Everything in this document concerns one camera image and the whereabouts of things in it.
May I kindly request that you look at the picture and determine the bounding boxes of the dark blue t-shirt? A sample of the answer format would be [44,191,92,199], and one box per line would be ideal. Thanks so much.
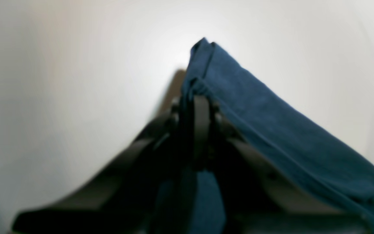
[180,38,374,234]

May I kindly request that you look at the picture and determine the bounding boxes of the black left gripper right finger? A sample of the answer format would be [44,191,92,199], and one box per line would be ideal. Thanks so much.
[193,96,369,234]

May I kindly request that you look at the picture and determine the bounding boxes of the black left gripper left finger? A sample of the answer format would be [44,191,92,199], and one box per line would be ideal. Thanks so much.
[12,98,193,234]

